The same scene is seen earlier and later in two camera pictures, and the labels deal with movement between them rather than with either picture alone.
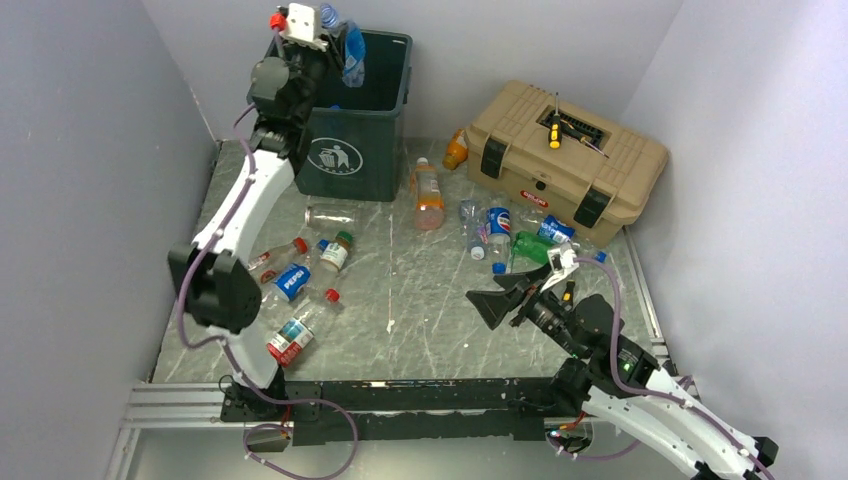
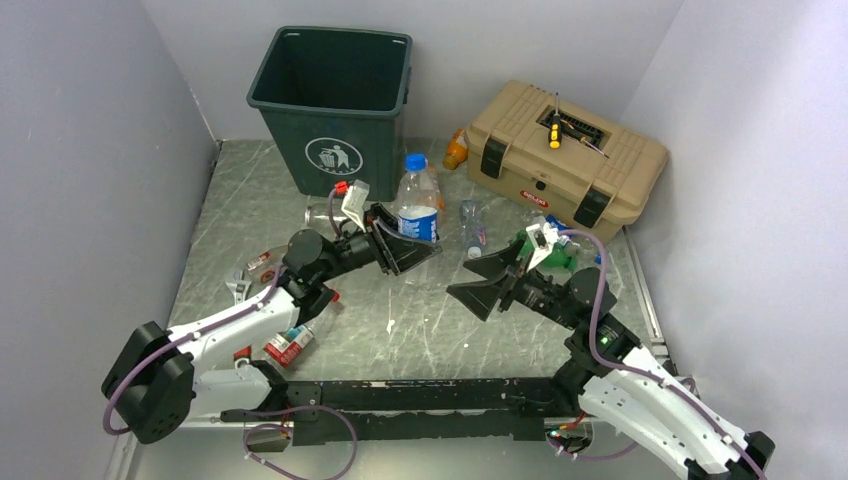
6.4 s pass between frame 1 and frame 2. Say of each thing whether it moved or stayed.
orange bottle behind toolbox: stayed
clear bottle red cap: stayed
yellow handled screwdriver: stayed
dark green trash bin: stayed
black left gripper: moved
